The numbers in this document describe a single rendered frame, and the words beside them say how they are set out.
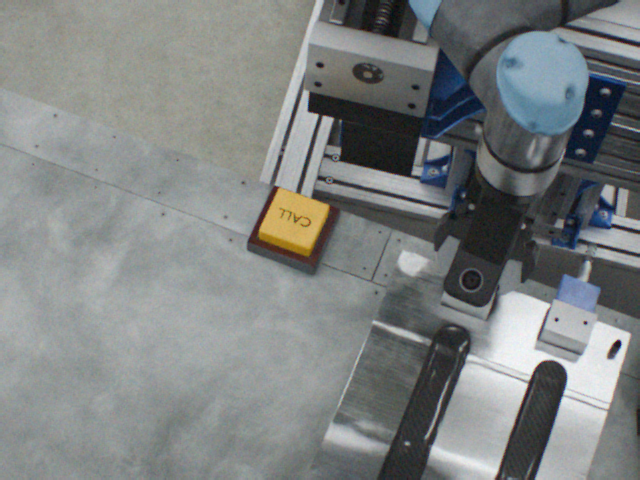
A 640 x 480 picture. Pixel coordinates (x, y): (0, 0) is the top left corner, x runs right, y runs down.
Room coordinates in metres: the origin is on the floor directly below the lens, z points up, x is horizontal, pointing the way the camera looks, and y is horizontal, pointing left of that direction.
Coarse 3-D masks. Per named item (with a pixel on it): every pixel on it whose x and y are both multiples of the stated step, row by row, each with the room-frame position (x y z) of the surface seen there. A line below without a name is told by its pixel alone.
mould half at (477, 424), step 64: (384, 320) 0.58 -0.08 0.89; (448, 320) 0.58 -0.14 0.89; (512, 320) 0.59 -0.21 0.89; (384, 384) 0.51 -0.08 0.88; (512, 384) 0.52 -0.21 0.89; (576, 384) 0.53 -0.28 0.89; (320, 448) 0.43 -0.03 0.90; (384, 448) 0.44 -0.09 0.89; (448, 448) 0.45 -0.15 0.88; (576, 448) 0.46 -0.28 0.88
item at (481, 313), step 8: (496, 288) 0.61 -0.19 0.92; (448, 296) 0.60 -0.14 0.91; (448, 304) 0.60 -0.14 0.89; (456, 304) 0.60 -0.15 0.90; (464, 304) 0.60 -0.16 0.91; (488, 304) 0.59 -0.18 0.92; (464, 312) 0.59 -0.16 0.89; (472, 312) 0.59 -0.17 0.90; (480, 312) 0.59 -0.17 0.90; (488, 312) 0.59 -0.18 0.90
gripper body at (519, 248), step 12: (480, 180) 0.62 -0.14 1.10; (468, 192) 0.64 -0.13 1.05; (480, 192) 0.64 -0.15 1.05; (492, 192) 0.61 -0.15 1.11; (504, 192) 0.61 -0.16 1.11; (540, 192) 0.61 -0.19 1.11; (468, 204) 0.63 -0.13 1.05; (516, 204) 0.60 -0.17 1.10; (468, 216) 0.62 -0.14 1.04; (528, 216) 0.62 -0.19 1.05; (456, 228) 0.62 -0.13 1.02; (528, 228) 0.61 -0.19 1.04; (516, 240) 0.60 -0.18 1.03; (528, 240) 0.60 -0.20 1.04; (516, 252) 0.60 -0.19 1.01
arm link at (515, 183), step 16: (480, 128) 0.65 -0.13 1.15; (480, 144) 0.64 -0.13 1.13; (480, 160) 0.62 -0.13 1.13; (496, 160) 0.61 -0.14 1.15; (560, 160) 0.62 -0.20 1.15; (496, 176) 0.61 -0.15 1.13; (512, 176) 0.60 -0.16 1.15; (528, 176) 0.60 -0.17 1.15; (544, 176) 0.61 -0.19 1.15; (512, 192) 0.60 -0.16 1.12; (528, 192) 0.60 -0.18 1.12
